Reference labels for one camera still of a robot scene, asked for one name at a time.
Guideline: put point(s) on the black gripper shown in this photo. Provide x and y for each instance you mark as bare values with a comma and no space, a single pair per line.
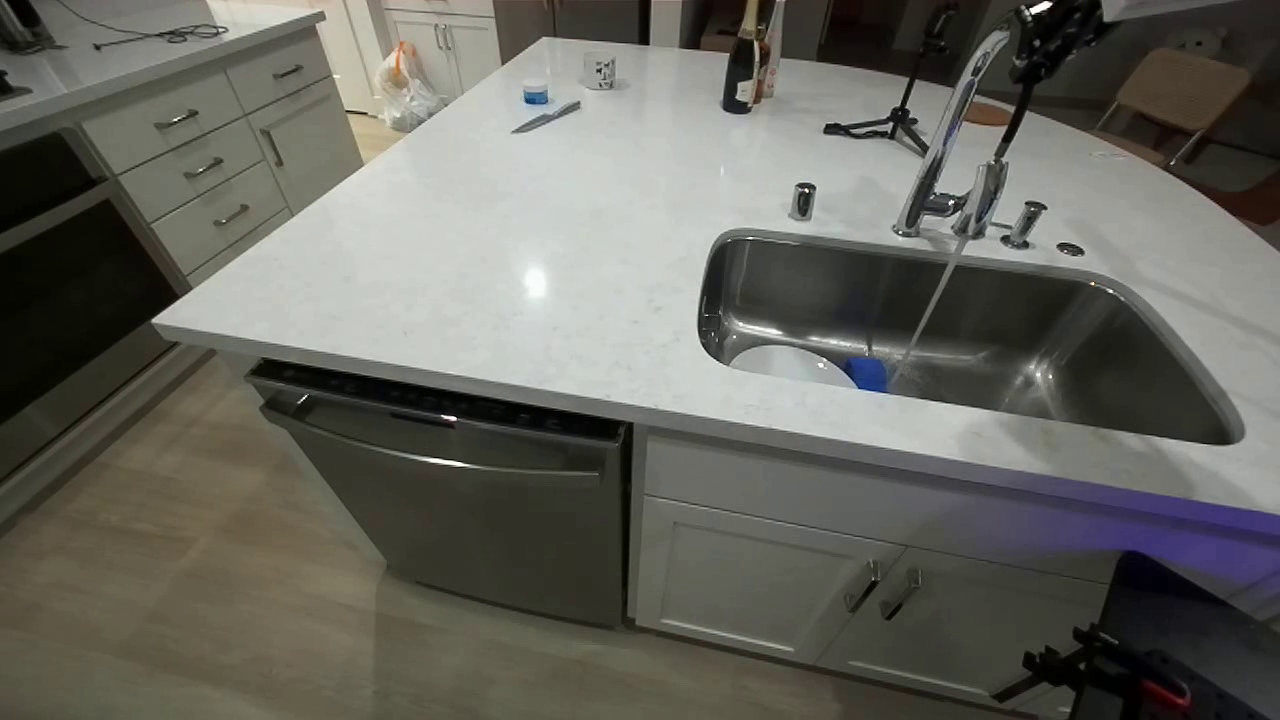
1056,27

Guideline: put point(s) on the chrome arched faucet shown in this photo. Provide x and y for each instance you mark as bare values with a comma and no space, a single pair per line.
950,112

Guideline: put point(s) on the wooden folding chair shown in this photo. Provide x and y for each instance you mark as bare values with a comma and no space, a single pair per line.
1181,83

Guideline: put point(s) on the black tripod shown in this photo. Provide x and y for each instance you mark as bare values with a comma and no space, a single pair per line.
890,124

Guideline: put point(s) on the chrome soap pump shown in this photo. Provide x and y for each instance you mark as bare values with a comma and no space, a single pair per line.
1027,224

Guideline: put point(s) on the round metal hole cover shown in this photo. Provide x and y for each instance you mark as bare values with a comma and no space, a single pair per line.
1069,248

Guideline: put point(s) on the chrome cylinder cap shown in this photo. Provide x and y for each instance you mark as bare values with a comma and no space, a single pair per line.
800,200

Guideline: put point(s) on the thin water stream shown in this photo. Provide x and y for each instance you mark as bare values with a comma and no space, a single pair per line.
927,315

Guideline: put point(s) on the stainless steel sink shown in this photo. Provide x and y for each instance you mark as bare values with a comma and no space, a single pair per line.
1042,344

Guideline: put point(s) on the dark glass bottle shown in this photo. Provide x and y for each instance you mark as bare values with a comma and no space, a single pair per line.
737,60

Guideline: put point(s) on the blue sponge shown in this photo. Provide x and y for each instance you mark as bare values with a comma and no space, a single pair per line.
865,375

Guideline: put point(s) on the white round plate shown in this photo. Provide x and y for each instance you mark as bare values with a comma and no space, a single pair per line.
800,367

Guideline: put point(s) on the white false drawer panel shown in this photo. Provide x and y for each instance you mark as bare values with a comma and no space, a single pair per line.
855,493

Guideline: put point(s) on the knife with blue blade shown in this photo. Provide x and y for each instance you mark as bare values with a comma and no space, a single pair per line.
544,117

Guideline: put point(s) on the white sink cabinet door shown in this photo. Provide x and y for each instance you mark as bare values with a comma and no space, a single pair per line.
974,634
745,582

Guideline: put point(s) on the black clamp with red grip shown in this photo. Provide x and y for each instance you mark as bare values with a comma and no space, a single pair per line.
1067,661

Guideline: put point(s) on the white plastic bag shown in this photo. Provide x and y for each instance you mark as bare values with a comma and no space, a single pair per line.
401,83

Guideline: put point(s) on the stainless steel dishwasher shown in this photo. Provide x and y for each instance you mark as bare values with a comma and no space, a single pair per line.
453,520

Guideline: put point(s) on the white cabinet drawer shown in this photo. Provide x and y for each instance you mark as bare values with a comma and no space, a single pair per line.
164,122
225,214
203,168
278,70

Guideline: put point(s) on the black built-in oven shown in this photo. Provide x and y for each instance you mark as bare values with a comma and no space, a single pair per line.
67,305

